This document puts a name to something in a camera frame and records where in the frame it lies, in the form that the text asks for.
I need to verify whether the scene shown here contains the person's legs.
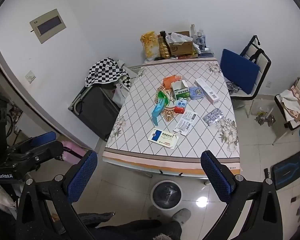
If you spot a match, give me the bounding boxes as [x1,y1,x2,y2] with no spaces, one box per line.
[75,211,183,240]

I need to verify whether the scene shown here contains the orange plastic packet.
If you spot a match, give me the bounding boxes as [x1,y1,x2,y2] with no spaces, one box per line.
[163,74,182,89]

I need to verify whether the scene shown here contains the plastic water bottle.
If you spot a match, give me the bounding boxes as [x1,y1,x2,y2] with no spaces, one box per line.
[197,29,206,50]

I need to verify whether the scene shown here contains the diamond patterned tablecloth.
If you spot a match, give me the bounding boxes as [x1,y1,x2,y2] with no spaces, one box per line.
[103,57,241,175]

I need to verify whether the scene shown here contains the black white checkered cloth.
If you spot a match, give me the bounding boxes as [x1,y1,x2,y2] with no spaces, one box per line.
[85,58,132,90]

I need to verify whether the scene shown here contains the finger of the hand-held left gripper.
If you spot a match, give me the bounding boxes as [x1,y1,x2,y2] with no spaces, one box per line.
[14,140,64,167]
[7,131,57,155]

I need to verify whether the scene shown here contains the blue green plastic packet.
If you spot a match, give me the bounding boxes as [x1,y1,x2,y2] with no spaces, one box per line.
[151,91,169,127]

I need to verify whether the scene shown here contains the silver blister pack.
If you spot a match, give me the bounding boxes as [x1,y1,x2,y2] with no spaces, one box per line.
[202,108,223,126]

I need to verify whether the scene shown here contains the grey slipper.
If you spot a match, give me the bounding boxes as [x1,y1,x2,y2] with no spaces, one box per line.
[171,208,192,223]

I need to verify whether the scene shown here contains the yellow snack bag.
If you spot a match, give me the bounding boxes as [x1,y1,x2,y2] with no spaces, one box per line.
[140,31,158,61]

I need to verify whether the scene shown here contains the small red white box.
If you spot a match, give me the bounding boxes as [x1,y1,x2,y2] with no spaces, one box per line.
[174,99,188,114]

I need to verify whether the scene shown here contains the metal dumbbell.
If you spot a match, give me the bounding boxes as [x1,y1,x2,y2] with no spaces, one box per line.
[255,114,276,125]

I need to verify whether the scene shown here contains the beige wall electrical panel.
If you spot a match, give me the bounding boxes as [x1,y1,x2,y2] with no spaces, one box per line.
[29,9,67,44]

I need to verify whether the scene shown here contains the beige cloth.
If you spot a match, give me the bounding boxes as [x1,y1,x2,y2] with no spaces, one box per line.
[280,85,300,123]

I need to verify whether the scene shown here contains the long white box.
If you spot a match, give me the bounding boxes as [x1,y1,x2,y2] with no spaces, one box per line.
[194,78,220,105]

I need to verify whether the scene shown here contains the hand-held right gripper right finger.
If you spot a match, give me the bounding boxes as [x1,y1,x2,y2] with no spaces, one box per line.
[200,151,294,240]

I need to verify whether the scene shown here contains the brown cardboard box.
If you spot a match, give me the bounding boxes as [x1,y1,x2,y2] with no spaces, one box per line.
[166,31,194,57]

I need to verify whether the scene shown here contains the white blue medicine box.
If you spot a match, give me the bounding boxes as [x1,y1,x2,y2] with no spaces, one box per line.
[147,127,182,150]

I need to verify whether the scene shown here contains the blue tissue packet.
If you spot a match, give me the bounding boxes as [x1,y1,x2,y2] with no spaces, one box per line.
[189,86,205,100]

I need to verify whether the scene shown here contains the round bin with black liner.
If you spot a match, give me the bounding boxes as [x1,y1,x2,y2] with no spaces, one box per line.
[150,180,183,210]

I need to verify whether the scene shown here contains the black blue gaming chair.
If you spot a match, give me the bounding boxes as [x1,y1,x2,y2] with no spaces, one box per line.
[264,145,300,193]

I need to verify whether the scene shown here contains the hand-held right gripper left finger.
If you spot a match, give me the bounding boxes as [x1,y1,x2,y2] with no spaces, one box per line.
[16,150,98,240]

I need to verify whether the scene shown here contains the white plastic bag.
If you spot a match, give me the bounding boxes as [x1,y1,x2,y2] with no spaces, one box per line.
[166,32,193,43]

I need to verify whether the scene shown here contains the gold vase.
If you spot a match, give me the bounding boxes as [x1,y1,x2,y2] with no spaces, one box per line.
[158,36,171,59]

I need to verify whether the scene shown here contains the blue cushion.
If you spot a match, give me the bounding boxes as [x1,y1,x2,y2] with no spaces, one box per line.
[220,49,260,95]

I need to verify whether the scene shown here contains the green and white carton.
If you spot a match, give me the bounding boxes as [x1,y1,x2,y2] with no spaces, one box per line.
[171,80,190,101]

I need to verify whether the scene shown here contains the white paper leaflet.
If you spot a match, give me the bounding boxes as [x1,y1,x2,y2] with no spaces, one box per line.
[173,110,198,133]

